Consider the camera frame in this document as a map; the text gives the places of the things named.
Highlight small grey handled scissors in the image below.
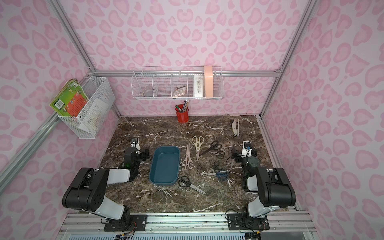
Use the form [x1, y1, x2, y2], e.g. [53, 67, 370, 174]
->
[210, 151, 225, 159]

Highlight all black scissors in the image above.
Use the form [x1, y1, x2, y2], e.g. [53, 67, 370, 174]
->
[200, 141, 222, 156]

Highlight cream kitchen scissors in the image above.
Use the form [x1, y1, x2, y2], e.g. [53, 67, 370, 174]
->
[192, 136, 205, 161]

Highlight pink scissors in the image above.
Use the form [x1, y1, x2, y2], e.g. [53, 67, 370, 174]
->
[181, 143, 194, 171]

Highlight black handled silver scissors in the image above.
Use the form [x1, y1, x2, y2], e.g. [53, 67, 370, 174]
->
[178, 176, 206, 195]

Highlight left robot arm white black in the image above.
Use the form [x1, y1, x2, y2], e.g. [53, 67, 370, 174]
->
[62, 147, 150, 223]

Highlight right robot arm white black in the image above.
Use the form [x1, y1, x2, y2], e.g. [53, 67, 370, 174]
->
[231, 142, 296, 220]

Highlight teal plastic storage box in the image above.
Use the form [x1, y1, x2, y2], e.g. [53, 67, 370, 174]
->
[149, 146, 180, 186]

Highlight pink box on shelf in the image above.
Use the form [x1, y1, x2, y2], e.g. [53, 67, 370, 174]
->
[204, 65, 214, 98]

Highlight beige thread snips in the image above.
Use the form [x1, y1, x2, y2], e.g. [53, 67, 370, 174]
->
[232, 119, 240, 137]

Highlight white paper sheet in basket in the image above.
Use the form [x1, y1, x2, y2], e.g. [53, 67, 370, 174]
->
[79, 98, 109, 136]

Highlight red pen cup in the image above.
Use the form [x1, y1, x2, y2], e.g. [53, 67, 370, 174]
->
[175, 104, 189, 124]

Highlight clear tape roll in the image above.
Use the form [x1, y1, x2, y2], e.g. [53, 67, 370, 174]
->
[143, 88, 154, 98]

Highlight pens in cup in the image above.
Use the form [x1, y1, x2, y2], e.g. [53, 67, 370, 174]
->
[175, 100, 189, 113]

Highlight small pink calculator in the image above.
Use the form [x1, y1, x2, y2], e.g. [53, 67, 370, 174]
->
[172, 85, 188, 99]

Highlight white card pack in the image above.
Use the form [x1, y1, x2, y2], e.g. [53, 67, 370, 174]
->
[193, 75, 205, 98]

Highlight green red booklet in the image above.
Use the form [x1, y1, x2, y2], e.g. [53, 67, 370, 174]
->
[50, 79, 89, 117]

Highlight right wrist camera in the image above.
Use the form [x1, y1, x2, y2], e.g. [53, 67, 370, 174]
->
[241, 141, 253, 158]

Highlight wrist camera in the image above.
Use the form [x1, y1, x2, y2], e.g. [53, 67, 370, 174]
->
[131, 138, 141, 151]
[241, 141, 253, 158]

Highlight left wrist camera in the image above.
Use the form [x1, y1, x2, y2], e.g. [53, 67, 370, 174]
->
[131, 138, 141, 151]

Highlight blue handled scissors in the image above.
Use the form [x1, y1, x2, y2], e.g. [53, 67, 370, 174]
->
[201, 170, 229, 181]

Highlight white wire side basket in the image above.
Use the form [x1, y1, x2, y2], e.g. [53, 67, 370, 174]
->
[59, 77, 116, 139]

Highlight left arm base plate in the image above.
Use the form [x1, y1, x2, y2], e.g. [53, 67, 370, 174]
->
[104, 215, 148, 233]

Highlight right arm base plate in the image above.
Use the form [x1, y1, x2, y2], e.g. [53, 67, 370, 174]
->
[225, 213, 270, 232]

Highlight white wire wall shelf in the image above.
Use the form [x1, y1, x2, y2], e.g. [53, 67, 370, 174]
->
[131, 66, 224, 100]

